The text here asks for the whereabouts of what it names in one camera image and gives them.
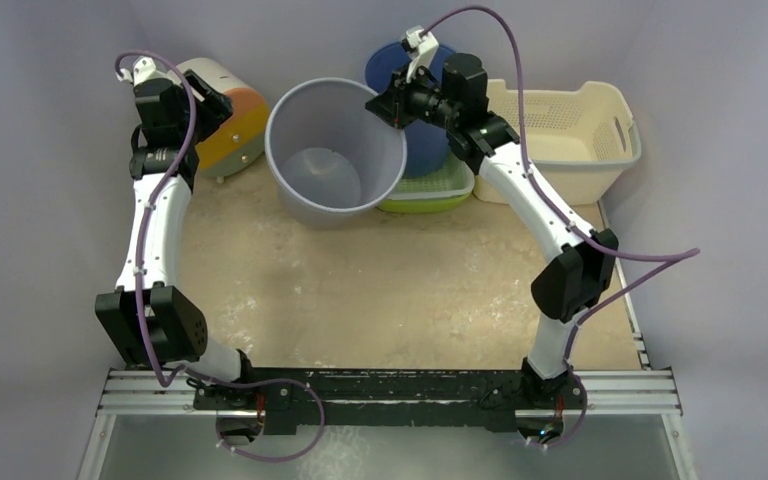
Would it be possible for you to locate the grey plastic bucket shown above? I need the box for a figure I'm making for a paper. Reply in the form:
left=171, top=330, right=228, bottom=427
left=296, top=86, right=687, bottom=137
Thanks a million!
left=265, top=77, right=408, bottom=229

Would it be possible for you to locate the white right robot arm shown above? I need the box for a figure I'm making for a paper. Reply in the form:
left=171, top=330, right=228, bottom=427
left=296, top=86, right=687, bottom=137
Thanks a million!
left=365, top=53, right=619, bottom=407

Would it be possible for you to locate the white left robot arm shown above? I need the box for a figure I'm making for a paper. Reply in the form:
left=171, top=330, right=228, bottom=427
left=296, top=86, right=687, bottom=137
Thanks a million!
left=94, top=63, right=258, bottom=409

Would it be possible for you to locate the round drawer box orange yellow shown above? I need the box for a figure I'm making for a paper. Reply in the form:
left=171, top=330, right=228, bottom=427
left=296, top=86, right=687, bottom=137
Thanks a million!
left=177, top=57, right=270, bottom=183

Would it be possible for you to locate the blue plastic bucket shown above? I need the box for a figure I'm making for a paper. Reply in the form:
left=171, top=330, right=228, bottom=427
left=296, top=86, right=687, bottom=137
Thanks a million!
left=364, top=42, right=449, bottom=178

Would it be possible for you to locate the green and white tray basket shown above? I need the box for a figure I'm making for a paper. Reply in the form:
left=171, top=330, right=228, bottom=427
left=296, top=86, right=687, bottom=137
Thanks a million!
left=377, top=155, right=475, bottom=214

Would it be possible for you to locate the cream perforated basket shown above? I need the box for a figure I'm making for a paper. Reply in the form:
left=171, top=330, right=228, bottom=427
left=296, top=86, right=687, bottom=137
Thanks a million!
left=471, top=78, right=643, bottom=207

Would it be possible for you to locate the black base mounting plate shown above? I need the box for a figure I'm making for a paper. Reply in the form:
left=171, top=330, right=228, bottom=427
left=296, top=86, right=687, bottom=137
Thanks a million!
left=186, top=367, right=587, bottom=444

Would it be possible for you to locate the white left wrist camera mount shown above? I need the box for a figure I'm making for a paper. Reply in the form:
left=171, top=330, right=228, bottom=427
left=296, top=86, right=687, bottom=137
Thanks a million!
left=116, top=56, right=167, bottom=87

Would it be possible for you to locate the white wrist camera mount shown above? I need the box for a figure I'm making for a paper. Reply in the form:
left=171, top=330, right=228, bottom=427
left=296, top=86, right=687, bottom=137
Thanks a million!
left=116, top=56, right=167, bottom=87
left=401, top=25, right=439, bottom=83

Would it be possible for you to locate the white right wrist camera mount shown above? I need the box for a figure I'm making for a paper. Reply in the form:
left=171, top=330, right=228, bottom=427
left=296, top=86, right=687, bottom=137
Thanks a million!
left=401, top=25, right=439, bottom=83

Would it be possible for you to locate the aluminium rail frame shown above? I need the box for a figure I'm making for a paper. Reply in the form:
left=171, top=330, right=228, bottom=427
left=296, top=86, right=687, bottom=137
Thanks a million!
left=80, top=192, right=697, bottom=479

